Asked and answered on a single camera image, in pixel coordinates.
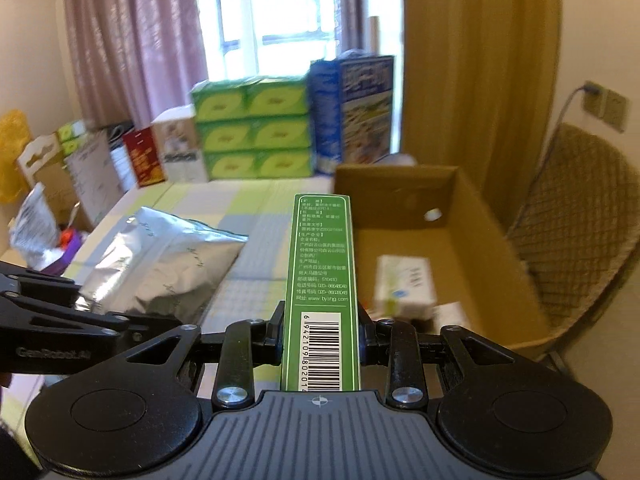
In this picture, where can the green tissue pack top left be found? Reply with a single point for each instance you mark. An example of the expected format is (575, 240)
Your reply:
(214, 101)

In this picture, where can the white shopping bag black handles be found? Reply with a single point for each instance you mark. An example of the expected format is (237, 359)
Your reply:
(119, 153)

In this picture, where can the green tissue pack bottom right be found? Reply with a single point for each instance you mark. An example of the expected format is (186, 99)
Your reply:
(293, 163)

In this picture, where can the quilted brown chair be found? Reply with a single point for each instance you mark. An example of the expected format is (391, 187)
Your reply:
(574, 236)

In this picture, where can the pink curtain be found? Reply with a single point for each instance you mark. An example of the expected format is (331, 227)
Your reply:
(133, 59)

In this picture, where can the yellow-brown curtain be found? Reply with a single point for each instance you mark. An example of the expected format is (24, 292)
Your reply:
(479, 77)

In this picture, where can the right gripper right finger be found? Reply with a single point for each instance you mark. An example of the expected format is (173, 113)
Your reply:
(393, 344)

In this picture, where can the person's left hand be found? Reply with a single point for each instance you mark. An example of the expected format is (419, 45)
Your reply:
(5, 380)

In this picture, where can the green tissue pack bottom left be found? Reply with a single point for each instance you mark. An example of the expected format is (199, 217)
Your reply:
(231, 165)

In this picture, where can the green tissue pack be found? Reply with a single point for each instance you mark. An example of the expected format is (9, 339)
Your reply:
(293, 163)
(278, 133)
(225, 136)
(231, 165)
(214, 101)
(277, 96)

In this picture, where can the green tissue pack middle right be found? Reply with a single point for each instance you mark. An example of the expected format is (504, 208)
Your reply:
(278, 133)

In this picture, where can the green slim box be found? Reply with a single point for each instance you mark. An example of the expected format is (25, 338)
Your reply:
(320, 348)

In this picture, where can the silver foil pouch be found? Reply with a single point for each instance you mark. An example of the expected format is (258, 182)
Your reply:
(158, 263)

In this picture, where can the blue milk carton box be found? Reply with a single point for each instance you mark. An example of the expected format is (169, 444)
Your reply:
(351, 107)

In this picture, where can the green tissue pack top right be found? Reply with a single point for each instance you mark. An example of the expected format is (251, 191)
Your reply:
(277, 96)

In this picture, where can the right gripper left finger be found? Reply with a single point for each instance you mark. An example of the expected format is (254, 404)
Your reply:
(246, 344)

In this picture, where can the white paper bag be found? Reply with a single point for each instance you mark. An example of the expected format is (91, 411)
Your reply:
(95, 179)

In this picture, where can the white medicine tablet box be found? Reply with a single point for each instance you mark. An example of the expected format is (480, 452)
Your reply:
(403, 288)

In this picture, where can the yellow plastic bag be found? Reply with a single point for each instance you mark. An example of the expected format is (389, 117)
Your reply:
(14, 136)

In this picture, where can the wall power socket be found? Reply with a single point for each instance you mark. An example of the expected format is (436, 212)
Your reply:
(605, 104)

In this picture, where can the green tissue pack middle left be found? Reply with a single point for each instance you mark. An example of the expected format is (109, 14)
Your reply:
(225, 136)

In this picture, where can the silver plastic bag on left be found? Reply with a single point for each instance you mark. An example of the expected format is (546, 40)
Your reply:
(34, 233)

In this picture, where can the small green boxes on left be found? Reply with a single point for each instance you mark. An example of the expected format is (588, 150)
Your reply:
(71, 136)

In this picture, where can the long white ointment box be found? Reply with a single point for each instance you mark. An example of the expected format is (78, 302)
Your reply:
(449, 315)

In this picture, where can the checked tablecloth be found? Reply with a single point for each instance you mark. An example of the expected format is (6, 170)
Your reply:
(259, 209)

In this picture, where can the white product box with photo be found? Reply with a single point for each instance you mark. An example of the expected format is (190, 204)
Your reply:
(178, 145)

